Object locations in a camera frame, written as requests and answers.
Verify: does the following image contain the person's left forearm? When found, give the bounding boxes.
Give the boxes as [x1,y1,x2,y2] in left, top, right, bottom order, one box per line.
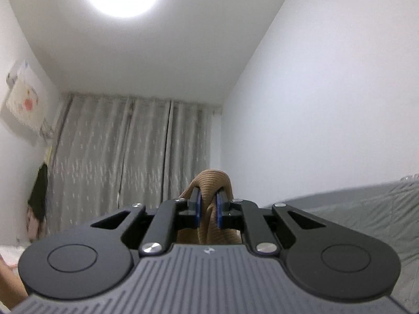
[0,262,28,311]

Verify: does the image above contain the white wall poster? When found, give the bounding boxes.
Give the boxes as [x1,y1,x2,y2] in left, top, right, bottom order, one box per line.
[5,59,43,134]

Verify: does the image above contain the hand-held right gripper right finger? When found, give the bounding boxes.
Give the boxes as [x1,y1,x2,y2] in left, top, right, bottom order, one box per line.
[215,188,327,256]

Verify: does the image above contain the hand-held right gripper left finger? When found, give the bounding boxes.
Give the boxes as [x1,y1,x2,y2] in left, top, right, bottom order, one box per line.
[90,187,202,257]

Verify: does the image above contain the tan ribbed garment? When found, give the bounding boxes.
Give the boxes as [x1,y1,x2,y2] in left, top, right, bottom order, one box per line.
[177,169,243,245]

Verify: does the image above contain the grey star-patterned curtain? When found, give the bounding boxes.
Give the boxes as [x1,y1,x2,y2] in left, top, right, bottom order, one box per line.
[44,92,223,236]

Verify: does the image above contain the dark hanging garment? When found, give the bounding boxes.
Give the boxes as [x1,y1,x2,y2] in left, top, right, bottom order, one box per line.
[27,163,49,220]

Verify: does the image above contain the pink hanging garment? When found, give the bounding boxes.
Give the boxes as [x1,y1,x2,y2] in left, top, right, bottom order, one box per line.
[27,208,48,244]

